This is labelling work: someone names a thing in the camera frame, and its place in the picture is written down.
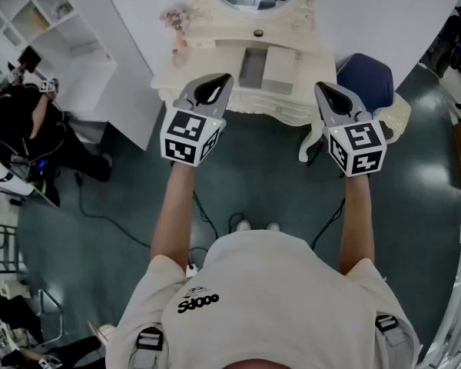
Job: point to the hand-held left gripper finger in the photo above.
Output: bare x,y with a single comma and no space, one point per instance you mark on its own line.
190,90
226,92

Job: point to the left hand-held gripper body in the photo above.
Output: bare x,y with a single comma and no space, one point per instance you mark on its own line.
184,137

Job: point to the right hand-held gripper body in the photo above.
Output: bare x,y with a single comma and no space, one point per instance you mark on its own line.
359,144

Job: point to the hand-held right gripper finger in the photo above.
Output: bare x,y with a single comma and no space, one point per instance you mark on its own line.
320,106
349,98

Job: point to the person's right forearm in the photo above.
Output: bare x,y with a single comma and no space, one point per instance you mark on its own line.
357,225

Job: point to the person's left forearm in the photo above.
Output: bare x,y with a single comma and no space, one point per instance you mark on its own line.
174,210

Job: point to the blue upholstered chair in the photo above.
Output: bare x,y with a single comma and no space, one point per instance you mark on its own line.
365,79

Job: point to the cream quilted stool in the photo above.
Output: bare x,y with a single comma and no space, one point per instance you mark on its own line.
397,119

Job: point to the pink flowers in vase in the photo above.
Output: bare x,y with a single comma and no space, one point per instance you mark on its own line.
174,19

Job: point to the white oval framed mirror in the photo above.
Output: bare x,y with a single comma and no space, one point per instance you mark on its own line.
305,10

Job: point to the white shelf cabinet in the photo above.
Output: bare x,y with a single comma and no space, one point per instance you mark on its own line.
96,52

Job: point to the person's left white shoe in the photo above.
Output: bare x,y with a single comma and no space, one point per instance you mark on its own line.
243,225

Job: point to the person's white shoe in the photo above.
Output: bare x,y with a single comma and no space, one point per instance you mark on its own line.
243,225
272,227

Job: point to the person's right white shoe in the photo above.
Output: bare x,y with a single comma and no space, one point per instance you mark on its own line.
272,227

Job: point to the white power strip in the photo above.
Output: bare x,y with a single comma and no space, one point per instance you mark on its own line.
192,270

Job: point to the small potted plant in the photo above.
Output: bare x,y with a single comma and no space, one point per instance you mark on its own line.
64,9

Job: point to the yellow book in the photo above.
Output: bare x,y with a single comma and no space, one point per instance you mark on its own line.
40,19

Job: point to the person's white t-shirt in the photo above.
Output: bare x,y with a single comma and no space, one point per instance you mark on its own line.
269,302

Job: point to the white railing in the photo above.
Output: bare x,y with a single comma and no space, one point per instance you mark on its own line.
459,310

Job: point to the metal frame rack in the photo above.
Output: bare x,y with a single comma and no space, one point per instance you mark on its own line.
4,248

